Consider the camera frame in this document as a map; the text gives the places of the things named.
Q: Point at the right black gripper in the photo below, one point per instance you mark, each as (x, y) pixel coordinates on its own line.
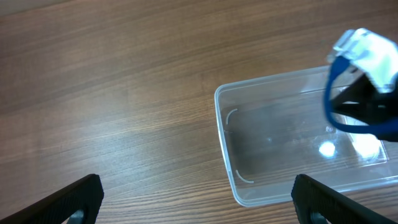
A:
(362, 101)

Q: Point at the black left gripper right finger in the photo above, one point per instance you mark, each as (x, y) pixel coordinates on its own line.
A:
(315, 202)

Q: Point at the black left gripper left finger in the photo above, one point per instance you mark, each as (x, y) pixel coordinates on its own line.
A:
(78, 202)

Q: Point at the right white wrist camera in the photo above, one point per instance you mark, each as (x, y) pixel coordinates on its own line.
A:
(370, 53)

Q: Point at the clear plastic container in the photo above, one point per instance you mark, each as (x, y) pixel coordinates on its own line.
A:
(273, 128)

